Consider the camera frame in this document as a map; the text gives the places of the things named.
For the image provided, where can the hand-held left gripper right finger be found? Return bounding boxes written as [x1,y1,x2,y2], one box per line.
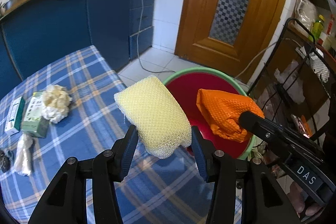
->
[191,126,301,224]

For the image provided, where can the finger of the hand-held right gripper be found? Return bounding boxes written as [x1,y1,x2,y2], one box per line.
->
[239,111,289,153]

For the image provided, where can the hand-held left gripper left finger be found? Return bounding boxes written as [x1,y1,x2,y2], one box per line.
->
[28,124,139,224]

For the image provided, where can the orange waffle cloth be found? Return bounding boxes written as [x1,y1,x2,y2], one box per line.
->
[196,88,265,144]

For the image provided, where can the yellow mesh sponge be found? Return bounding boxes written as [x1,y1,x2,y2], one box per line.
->
[114,76,192,159]

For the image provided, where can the red basin with green rim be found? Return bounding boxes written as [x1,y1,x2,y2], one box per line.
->
[163,67,256,161]

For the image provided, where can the white tissue ball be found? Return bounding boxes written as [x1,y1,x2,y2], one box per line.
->
[41,84,73,124]

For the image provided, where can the light green box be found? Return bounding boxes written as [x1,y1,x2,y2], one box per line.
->
[21,91,50,138]

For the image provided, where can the white plastic wrapper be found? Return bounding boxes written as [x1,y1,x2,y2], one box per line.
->
[13,133,36,177]

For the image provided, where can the white and green box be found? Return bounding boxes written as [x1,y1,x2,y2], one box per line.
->
[4,97,26,136]

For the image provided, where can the steel wool scrubber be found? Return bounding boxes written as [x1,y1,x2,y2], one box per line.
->
[0,149,15,172]

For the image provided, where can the person's right hand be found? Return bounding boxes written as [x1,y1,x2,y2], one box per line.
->
[289,182,324,218]

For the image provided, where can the blue plaid tablecloth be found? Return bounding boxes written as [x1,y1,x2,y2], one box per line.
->
[0,45,244,224]

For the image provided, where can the crumpled clear plastic bag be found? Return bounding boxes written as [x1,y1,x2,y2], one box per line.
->
[274,60,306,104]

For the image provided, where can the white mesh cloth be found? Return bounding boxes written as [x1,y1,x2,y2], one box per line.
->
[295,46,330,83]

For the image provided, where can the wooden door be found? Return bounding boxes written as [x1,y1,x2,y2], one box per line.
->
[175,0,293,84]

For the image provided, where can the green bottle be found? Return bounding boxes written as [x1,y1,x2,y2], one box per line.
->
[311,15,326,42]

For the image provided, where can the white plastic bag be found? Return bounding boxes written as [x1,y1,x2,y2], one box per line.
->
[295,0,317,28]

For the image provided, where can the blue kitchen cabinets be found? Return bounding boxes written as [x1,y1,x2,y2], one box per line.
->
[0,0,161,98]

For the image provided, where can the grey floor cable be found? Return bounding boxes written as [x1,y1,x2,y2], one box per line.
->
[234,42,279,80]

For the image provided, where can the black wire rack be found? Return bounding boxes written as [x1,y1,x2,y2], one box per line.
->
[247,18,336,151]

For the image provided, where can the white power cable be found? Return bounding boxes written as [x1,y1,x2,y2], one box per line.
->
[126,0,176,73]

